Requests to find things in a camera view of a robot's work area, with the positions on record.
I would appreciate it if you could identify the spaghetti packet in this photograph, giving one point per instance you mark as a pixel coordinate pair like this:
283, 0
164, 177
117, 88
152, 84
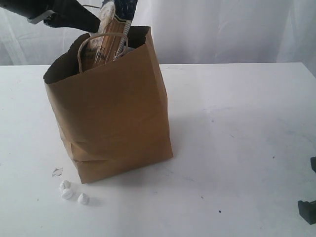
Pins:
109, 42

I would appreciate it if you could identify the white candy piece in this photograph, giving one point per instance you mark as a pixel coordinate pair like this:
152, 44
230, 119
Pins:
83, 199
65, 184
67, 193

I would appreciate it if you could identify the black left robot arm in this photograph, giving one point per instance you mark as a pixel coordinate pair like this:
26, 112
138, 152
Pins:
27, 8

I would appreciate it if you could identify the brown paper bag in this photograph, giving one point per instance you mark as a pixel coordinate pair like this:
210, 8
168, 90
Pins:
112, 118

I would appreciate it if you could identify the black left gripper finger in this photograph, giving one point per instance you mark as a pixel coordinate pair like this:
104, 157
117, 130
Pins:
83, 19

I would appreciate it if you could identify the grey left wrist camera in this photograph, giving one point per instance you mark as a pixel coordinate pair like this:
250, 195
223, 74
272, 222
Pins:
41, 17

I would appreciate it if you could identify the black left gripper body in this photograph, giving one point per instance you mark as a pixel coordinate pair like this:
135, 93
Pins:
65, 14

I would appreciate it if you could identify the clear plastic scrap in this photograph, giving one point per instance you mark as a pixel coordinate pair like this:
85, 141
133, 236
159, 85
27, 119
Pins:
57, 172

